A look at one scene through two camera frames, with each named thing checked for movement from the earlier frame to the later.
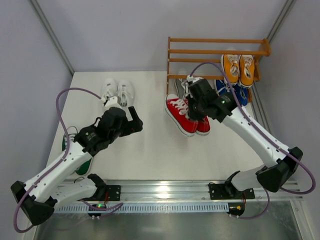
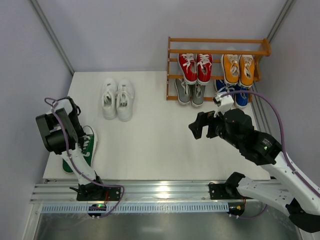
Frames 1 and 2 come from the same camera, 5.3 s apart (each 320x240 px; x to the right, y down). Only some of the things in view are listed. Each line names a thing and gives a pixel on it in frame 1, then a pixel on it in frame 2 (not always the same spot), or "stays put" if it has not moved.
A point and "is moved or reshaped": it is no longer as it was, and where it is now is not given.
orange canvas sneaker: [246, 71] stays put
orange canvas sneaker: [230, 64] stays put
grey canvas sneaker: [182, 86] stays put
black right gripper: [194, 110] to [210, 124]
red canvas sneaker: [203, 126] is moved or reshaped
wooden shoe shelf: [257, 71] stays put
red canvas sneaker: [177, 110] to [188, 63]
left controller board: [95, 209] stays put
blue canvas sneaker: [242, 95] stays put
